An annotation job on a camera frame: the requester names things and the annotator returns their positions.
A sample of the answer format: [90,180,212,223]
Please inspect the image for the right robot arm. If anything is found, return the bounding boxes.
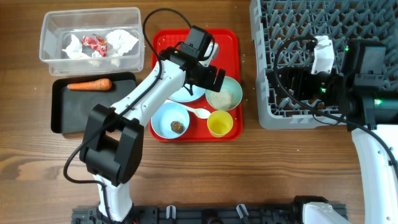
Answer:
[270,35,397,223]

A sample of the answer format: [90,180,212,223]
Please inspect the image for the light blue bowl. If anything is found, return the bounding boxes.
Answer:
[151,103,190,139]

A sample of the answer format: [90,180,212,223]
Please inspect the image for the clear plastic bin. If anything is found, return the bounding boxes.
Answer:
[39,7,144,76]

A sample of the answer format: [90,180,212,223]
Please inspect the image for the green bowl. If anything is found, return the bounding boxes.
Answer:
[205,77,243,111]

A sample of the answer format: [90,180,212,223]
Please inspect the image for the orange carrot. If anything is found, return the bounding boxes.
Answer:
[67,78,113,91]

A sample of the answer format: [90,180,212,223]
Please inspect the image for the brown food lump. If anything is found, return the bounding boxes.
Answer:
[170,121,185,134]

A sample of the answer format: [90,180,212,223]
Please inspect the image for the yellow plastic cup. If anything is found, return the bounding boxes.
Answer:
[207,110,234,138]

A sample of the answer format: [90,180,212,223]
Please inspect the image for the black waste tray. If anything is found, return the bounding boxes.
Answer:
[50,72,136,134]

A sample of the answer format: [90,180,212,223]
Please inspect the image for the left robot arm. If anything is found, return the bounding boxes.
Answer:
[63,25,226,223]

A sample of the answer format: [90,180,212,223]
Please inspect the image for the white rice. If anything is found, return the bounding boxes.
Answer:
[206,90,233,111]

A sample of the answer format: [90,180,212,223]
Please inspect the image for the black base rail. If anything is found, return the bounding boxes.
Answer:
[71,203,348,224]

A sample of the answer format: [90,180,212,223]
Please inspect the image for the white plastic spoon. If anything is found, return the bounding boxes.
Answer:
[165,100,211,119]

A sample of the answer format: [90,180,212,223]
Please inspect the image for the grey dishwasher rack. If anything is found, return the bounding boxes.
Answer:
[249,0,397,129]

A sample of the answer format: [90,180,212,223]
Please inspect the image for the white tissue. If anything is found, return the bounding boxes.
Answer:
[62,34,89,59]
[105,29,139,57]

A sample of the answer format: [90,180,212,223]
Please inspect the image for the light blue plate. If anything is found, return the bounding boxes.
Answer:
[169,85,205,103]

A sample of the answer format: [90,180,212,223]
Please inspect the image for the red snack wrapper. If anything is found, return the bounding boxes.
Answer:
[82,35,108,57]

